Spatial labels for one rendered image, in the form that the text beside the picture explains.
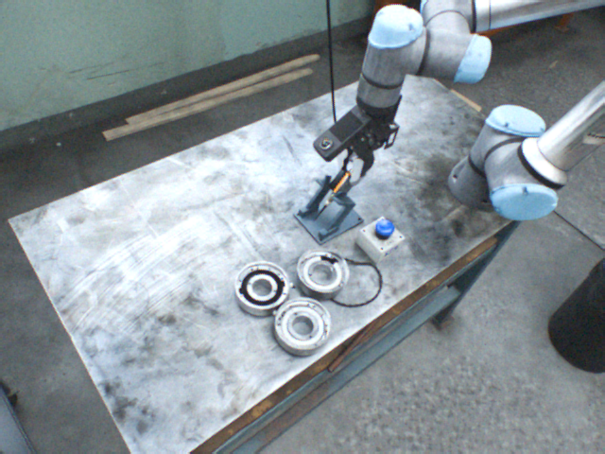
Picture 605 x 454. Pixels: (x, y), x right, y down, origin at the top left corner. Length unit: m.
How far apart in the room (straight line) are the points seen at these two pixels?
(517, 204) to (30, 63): 1.92
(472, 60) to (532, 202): 0.34
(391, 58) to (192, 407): 0.65
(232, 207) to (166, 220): 0.14
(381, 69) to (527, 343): 1.50
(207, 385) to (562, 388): 1.49
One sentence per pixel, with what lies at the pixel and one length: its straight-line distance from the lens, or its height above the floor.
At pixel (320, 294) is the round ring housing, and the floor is 0.83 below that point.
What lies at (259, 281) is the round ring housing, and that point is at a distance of 0.96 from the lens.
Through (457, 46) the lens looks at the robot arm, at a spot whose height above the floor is 1.25.
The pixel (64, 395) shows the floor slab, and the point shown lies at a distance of 1.81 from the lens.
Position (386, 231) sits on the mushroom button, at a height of 0.87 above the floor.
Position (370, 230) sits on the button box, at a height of 0.84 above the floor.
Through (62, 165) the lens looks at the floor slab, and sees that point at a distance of 2.41.
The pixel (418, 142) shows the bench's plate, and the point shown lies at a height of 0.80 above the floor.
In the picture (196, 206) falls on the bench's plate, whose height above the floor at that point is 0.80.
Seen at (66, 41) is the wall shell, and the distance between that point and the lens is 2.33.
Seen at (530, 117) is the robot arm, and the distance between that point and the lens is 1.17.
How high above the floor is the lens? 1.64
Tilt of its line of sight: 51 degrees down
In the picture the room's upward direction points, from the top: 11 degrees clockwise
